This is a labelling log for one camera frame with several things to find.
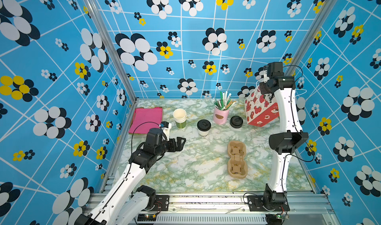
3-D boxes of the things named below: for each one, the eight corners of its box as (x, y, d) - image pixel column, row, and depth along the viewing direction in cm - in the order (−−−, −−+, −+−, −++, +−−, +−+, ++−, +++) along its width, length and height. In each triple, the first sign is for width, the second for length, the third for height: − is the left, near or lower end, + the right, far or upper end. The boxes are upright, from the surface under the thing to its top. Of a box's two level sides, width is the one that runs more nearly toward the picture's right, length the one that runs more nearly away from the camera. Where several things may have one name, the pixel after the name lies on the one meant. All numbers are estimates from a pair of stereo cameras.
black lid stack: (230, 128, 105) (231, 124, 102) (229, 119, 110) (230, 115, 107) (242, 128, 105) (244, 124, 102) (240, 119, 110) (241, 115, 107)
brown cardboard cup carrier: (227, 177, 84) (229, 174, 78) (227, 144, 97) (229, 139, 92) (245, 180, 83) (248, 177, 77) (242, 146, 96) (245, 141, 91)
